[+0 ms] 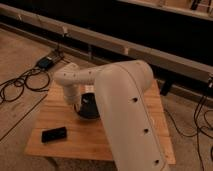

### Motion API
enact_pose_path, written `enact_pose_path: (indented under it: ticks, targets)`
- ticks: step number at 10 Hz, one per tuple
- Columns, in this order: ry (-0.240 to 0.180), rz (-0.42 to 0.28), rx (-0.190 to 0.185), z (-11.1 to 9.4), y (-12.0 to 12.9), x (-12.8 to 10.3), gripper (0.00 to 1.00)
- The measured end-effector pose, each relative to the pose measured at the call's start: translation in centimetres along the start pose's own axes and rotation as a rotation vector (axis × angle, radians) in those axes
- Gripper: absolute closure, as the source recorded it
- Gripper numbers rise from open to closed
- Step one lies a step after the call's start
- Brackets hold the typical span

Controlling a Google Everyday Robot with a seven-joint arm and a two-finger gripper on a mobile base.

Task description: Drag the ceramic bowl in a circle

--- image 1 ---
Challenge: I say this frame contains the black rectangular phone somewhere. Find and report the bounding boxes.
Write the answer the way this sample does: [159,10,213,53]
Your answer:
[41,127,67,143]

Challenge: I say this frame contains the long wooden rail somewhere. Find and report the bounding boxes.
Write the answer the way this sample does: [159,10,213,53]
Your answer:
[0,2,213,82]

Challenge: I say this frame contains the dark ceramic bowl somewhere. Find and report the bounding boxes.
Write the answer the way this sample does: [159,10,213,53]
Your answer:
[74,93,100,120]

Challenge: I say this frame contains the black cables on right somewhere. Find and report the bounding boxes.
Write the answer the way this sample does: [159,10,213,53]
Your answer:
[163,93,213,171]

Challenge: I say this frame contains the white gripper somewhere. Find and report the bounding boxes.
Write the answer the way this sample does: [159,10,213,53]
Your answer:
[63,85,81,105]

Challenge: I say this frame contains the black power adapter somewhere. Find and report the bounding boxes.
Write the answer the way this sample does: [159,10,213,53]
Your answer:
[36,57,54,70]

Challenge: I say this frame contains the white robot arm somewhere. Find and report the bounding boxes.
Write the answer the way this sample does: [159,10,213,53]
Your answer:
[54,60,170,171]

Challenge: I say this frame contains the wooden table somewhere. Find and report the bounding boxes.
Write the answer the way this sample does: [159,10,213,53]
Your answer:
[25,80,176,164]

